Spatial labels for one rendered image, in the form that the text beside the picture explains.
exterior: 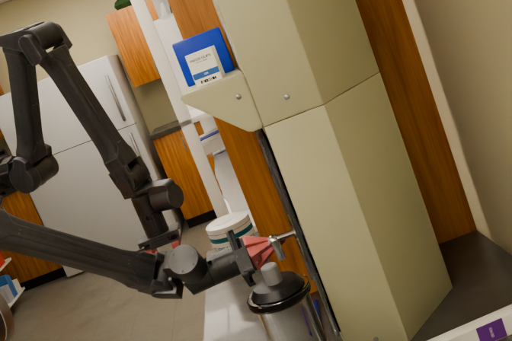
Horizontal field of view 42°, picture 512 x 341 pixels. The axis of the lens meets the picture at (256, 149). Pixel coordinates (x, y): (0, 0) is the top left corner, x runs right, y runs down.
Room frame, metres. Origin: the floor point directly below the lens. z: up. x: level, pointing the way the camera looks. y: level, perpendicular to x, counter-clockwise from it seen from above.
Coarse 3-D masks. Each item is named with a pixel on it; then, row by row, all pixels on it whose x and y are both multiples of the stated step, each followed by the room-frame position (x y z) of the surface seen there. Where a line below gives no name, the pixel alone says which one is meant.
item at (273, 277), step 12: (264, 264) 1.03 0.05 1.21; (276, 264) 1.02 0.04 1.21; (264, 276) 1.01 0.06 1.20; (276, 276) 1.01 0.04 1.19; (288, 276) 1.02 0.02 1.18; (300, 276) 1.02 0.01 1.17; (264, 288) 1.01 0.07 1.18; (276, 288) 0.99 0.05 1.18; (288, 288) 0.99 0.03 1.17; (252, 300) 1.01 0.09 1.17; (264, 300) 0.99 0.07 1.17; (276, 300) 0.98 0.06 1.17
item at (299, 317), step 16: (304, 288) 0.99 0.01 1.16; (256, 304) 0.99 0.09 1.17; (272, 304) 0.97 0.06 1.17; (304, 304) 0.99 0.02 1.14; (272, 320) 0.98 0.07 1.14; (288, 320) 0.98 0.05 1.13; (304, 320) 0.98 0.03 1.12; (272, 336) 0.99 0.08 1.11; (288, 336) 0.98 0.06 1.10; (304, 336) 0.98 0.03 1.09; (320, 336) 1.00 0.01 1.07
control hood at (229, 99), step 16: (224, 80) 1.12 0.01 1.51; (240, 80) 1.12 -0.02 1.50; (192, 96) 1.12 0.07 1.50; (208, 96) 1.12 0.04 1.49; (224, 96) 1.12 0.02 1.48; (240, 96) 1.12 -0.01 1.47; (208, 112) 1.12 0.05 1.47; (224, 112) 1.12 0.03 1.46; (240, 112) 1.12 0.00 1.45; (256, 112) 1.12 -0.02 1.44; (256, 128) 1.12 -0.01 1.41
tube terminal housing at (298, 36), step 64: (256, 0) 1.12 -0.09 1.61; (320, 0) 1.18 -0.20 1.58; (256, 64) 1.12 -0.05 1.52; (320, 64) 1.14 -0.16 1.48; (320, 128) 1.12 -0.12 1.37; (384, 128) 1.22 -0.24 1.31; (320, 192) 1.12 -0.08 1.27; (384, 192) 1.18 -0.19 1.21; (320, 256) 1.12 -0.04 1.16; (384, 256) 1.13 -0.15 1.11; (384, 320) 1.12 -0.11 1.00
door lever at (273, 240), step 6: (276, 234) 1.17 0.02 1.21; (282, 234) 1.17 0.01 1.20; (288, 234) 1.16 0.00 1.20; (294, 234) 1.17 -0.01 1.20; (270, 240) 1.16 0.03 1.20; (276, 240) 1.16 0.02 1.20; (276, 246) 1.17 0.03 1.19; (276, 252) 1.19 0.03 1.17; (282, 252) 1.20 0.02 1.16; (282, 258) 1.21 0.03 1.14
